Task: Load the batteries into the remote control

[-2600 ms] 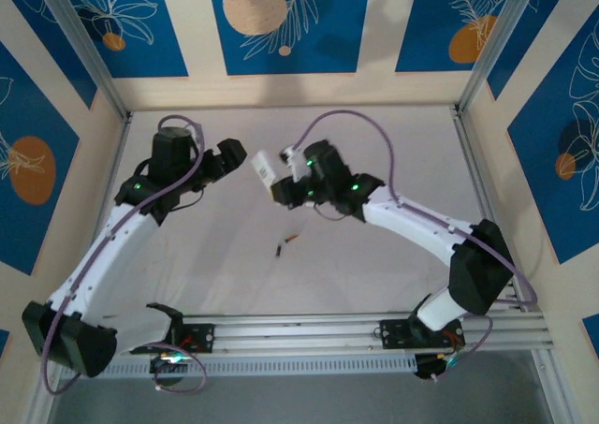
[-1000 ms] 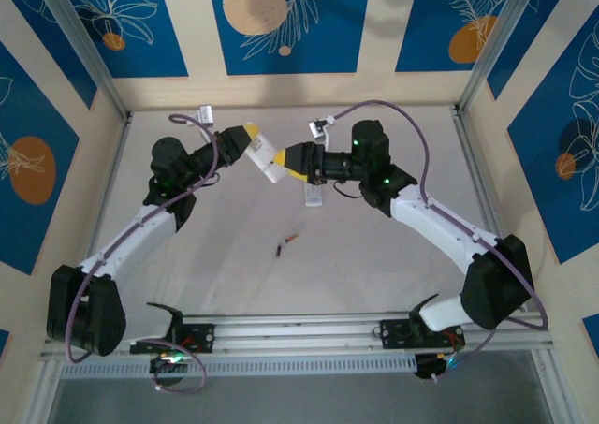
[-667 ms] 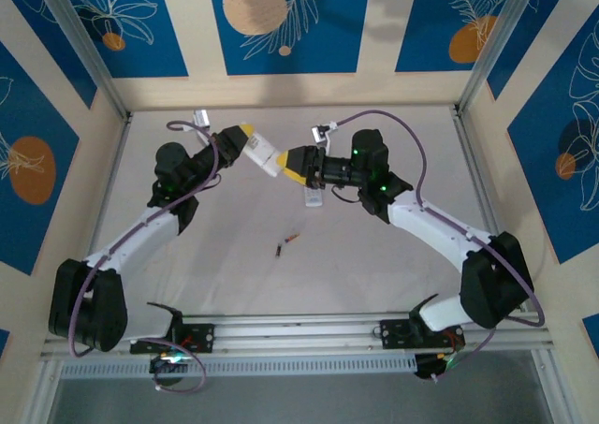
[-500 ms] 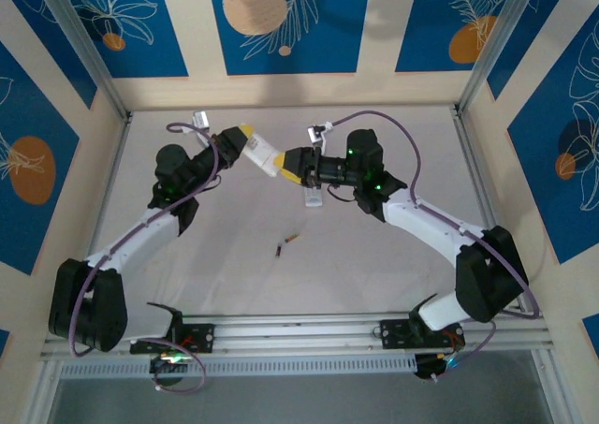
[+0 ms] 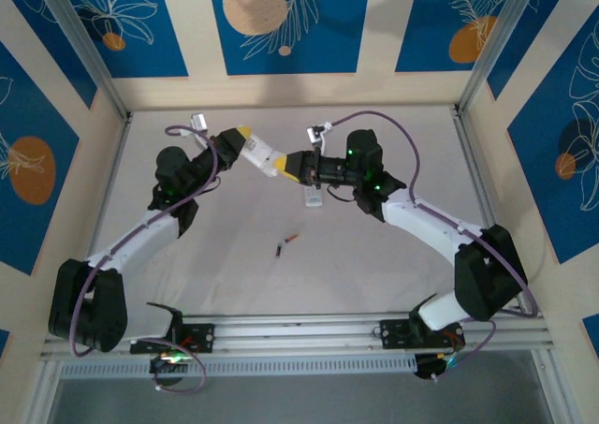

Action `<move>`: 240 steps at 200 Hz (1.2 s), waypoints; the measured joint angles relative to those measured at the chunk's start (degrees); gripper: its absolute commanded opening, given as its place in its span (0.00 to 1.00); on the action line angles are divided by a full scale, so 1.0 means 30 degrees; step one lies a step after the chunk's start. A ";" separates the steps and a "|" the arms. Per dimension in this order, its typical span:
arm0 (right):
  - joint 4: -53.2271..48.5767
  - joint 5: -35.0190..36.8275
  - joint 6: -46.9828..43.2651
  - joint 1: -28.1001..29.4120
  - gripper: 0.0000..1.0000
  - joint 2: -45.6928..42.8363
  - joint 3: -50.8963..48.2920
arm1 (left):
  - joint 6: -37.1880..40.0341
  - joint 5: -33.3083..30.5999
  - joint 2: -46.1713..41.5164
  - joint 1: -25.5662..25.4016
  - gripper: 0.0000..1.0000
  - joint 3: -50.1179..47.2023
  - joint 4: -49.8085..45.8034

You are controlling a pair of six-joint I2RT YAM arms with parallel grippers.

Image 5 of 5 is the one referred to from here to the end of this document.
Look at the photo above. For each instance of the white remote with display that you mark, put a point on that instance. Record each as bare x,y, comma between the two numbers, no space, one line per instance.
259,155

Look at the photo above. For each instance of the long white button remote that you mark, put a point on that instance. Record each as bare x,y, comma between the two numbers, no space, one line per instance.
313,200

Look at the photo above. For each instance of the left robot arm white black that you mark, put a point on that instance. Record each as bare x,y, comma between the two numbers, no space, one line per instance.
135,241

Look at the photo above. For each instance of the orange battery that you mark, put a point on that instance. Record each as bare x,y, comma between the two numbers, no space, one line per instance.
292,238

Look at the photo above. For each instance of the dark battery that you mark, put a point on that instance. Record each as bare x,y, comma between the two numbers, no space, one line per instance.
278,250

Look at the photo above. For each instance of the white table cloth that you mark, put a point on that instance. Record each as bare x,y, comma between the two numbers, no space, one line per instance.
234,274

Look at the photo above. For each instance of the small circuit board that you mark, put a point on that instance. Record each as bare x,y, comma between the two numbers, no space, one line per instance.
430,365
168,361

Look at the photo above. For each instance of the aluminium table side rail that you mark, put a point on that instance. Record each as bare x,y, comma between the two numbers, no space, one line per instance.
112,180
477,176

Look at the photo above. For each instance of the aluminium frame post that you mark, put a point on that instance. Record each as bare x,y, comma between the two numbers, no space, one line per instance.
496,45
86,45

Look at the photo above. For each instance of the long aluminium base rail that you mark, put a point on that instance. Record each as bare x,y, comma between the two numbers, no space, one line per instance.
299,335

